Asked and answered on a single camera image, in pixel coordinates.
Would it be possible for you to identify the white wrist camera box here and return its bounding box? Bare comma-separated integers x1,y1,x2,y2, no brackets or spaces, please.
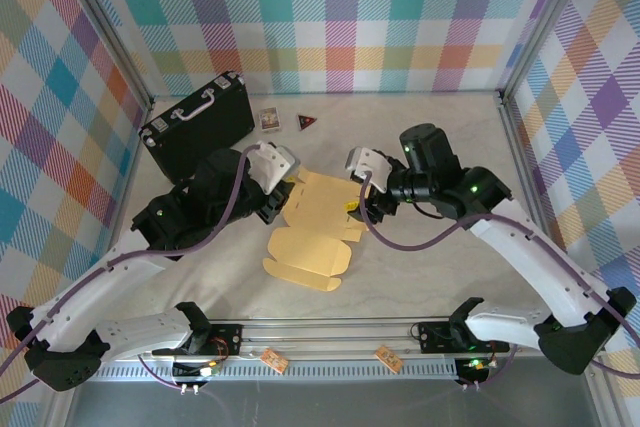
248,142,302,194
343,145,393,194

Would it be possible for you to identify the perforated metal cable tray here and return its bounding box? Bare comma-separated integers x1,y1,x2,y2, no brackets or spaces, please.
74,364,466,383

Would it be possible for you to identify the small card box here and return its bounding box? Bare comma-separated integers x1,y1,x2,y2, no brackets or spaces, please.
257,105,282,135

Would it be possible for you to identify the yellow paper box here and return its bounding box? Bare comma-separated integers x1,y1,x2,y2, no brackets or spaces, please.
263,170,374,293

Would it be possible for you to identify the black briefcase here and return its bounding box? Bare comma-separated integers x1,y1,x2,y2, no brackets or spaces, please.
138,70,256,187

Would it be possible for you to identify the aluminium frame post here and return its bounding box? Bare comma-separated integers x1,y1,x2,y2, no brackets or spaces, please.
497,0,601,106
58,0,155,109

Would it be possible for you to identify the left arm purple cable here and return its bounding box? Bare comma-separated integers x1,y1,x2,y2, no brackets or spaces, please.
0,144,261,403

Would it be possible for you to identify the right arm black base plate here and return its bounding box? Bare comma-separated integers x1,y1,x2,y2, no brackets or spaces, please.
417,319,511,354

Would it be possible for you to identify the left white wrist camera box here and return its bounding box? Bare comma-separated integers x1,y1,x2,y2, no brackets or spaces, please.
248,142,302,194

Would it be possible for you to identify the aluminium rail beam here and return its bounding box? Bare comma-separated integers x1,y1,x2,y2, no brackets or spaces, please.
54,315,609,363

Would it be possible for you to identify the aluminium side rail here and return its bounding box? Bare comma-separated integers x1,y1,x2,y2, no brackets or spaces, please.
497,91,576,318
85,101,154,322

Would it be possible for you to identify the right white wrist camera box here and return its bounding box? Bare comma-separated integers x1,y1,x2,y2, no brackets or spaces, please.
343,145,393,194

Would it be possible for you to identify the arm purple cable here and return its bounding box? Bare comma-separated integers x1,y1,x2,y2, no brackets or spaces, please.
0,144,261,403
360,171,640,392

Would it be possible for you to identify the connector board with wires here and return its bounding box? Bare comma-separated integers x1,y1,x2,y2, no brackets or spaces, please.
172,361,221,396
454,356,501,391

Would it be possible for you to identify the orange paper tag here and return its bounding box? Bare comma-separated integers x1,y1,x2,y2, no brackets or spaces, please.
259,346,290,374
374,344,404,373

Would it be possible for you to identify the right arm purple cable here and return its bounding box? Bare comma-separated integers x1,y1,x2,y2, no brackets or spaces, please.
360,171,640,392

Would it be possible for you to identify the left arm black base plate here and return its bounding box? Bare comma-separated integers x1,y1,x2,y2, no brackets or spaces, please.
172,320,245,359

